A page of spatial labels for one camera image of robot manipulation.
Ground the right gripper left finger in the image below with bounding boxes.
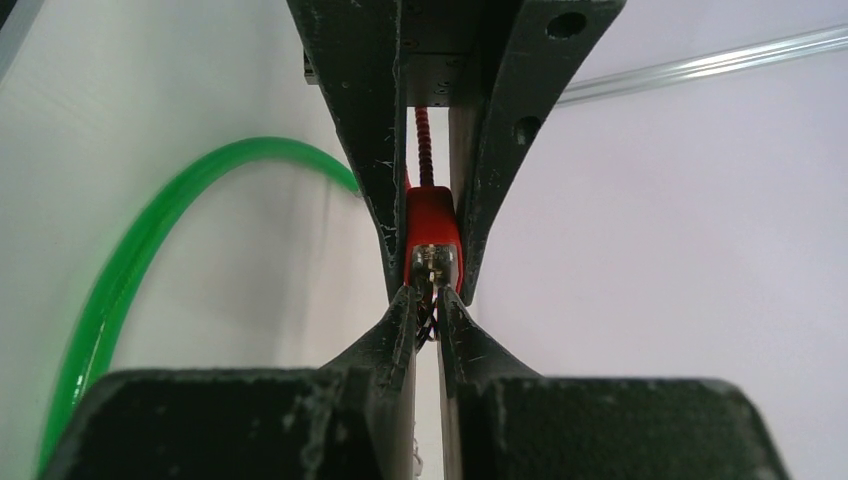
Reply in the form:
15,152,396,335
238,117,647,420
42,286,416,479

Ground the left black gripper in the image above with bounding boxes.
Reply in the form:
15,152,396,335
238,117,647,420
288,0,625,304

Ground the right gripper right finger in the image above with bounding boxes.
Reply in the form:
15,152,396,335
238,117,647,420
437,289,789,479

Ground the red cable lock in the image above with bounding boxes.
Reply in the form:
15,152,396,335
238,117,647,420
404,106,464,293

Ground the green cable lock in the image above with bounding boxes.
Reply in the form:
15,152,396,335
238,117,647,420
35,136,359,474

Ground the left aluminium corner post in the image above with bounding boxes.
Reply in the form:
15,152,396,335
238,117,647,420
555,24,847,108

